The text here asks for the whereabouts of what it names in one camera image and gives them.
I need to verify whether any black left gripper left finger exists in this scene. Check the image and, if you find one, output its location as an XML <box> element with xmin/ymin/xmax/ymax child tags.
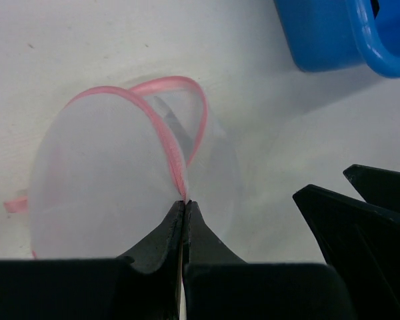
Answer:
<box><xmin>0</xmin><ymin>201</ymin><xmax>185</xmax><ymax>319</ymax></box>

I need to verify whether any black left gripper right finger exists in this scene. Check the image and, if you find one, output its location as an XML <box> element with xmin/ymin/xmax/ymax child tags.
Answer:
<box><xmin>183</xmin><ymin>201</ymin><xmax>355</xmax><ymax>319</ymax></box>

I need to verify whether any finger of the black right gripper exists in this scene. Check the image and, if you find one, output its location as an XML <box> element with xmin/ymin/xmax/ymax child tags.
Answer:
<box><xmin>343</xmin><ymin>165</ymin><xmax>400</xmax><ymax>213</ymax></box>
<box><xmin>293</xmin><ymin>185</ymin><xmax>400</xmax><ymax>319</ymax></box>

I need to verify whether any blue plastic bin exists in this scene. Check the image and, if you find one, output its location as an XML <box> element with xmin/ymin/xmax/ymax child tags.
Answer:
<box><xmin>275</xmin><ymin>0</ymin><xmax>400</xmax><ymax>78</ymax></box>

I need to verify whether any white pink mesh laundry bag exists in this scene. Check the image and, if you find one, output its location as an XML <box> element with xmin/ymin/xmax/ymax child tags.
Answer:
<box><xmin>4</xmin><ymin>76</ymin><xmax>243</xmax><ymax>259</ymax></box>

